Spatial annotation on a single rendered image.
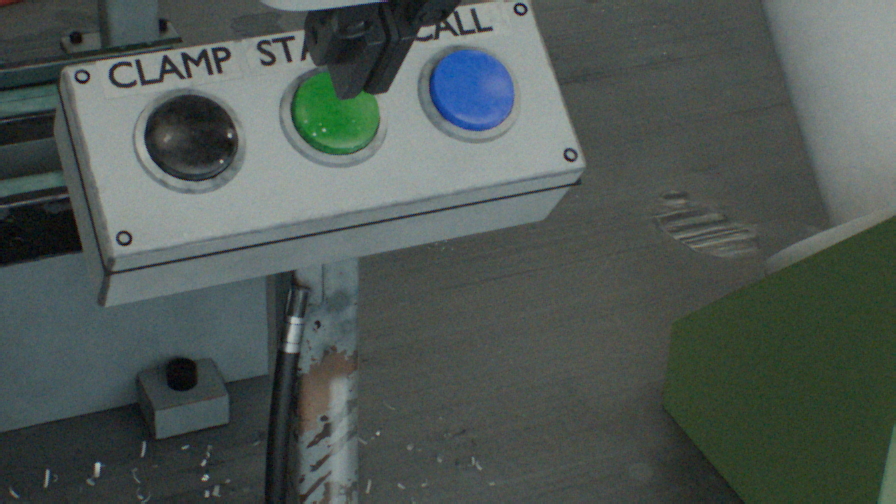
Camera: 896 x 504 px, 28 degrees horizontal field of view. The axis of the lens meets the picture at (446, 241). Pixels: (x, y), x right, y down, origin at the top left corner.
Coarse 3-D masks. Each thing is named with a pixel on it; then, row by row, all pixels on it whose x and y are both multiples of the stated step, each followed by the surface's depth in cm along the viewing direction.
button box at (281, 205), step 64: (512, 0) 63; (128, 64) 58; (192, 64) 59; (256, 64) 60; (512, 64) 62; (64, 128) 59; (128, 128) 58; (256, 128) 59; (384, 128) 60; (448, 128) 60; (512, 128) 61; (128, 192) 57; (192, 192) 57; (256, 192) 58; (320, 192) 58; (384, 192) 59; (448, 192) 60; (512, 192) 62; (128, 256) 56; (192, 256) 58; (256, 256) 60; (320, 256) 62
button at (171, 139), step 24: (192, 96) 58; (168, 120) 57; (192, 120) 57; (216, 120) 58; (168, 144) 57; (192, 144) 57; (216, 144) 57; (168, 168) 57; (192, 168) 57; (216, 168) 57
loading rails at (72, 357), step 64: (0, 64) 92; (64, 64) 92; (0, 128) 89; (0, 192) 83; (64, 192) 81; (0, 256) 81; (64, 256) 83; (0, 320) 83; (64, 320) 85; (128, 320) 86; (192, 320) 88; (256, 320) 89; (0, 384) 85; (64, 384) 86; (128, 384) 88; (192, 384) 87
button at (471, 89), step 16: (448, 64) 61; (464, 64) 61; (480, 64) 61; (496, 64) 61; (432, 80) 61; (448, 80) 60; (464, 80) 61; (480, 80) 61; (496, 80) 61; (432, 96) 60; (448, 96) 60; (464, 96) 60; (480, 96) 61; (496, 96) 61; (512, 96) 61; (448, 112) 60; (464, 112) 60; (480, 112) 60; (496, 112) 61; (464, 128) 60; (480, 128) 60
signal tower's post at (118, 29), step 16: (112, 0) 116; (128, 0) 116; (144, 0) 117; (112, 16) 116; (128, 16) 117; (144, 16) 117; (80, 32) 121; (112, 32) 117; (128, 32) 117; (144, 32) 118; (160, 32) 123; (176, 32) 123; (64, 48) 121; (80, 48) 121; (96, 48) 121
